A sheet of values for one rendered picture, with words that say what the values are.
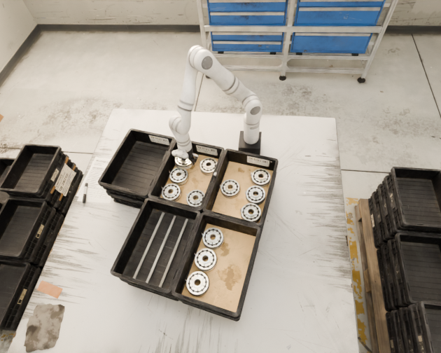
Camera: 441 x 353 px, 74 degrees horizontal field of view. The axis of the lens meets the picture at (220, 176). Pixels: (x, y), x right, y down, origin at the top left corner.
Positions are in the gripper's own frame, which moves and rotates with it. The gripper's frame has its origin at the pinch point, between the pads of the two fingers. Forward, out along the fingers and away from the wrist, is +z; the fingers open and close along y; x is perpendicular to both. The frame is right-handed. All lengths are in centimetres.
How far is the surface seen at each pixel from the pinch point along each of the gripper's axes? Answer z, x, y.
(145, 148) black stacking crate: 5.0, -4.2, 31.5
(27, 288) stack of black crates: 62, 90, 90
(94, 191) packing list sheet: 18, 27, 55
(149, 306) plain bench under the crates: 17, 75, -7
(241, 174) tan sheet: 3.7, -3.1, -30.0
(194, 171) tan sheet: 4.2, 3.0, -4.3
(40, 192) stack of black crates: 34, 33, 103
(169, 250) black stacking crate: 4, 49, -9
